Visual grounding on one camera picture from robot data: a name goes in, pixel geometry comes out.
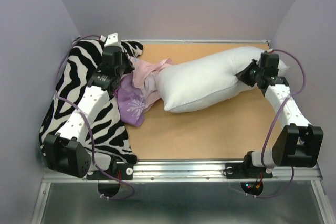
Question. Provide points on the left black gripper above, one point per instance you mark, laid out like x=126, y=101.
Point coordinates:
x=129, y=67

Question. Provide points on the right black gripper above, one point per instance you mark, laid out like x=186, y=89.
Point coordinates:
x=242, y=75

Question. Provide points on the purple pink princess pillowcase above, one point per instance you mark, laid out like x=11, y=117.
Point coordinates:
x=138, y=91

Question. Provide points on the white pillow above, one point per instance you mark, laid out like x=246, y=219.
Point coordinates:
x=198, y=84

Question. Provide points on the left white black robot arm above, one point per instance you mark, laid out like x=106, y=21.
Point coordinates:
x=65, y=150

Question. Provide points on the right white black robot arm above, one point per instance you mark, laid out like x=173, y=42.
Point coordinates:
x=298, y=144

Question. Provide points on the zebra striped pillow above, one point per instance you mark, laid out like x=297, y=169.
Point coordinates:
x=109, y=131

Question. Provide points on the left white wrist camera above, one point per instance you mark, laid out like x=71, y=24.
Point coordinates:
x=110, y=40

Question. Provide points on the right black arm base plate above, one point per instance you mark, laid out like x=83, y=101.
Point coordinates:
x=234, y=170

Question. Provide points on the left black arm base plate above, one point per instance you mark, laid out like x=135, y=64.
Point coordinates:
x=121, y=171

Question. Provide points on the aluminium mounting rail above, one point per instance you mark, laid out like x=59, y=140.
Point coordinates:
x=208, y=171

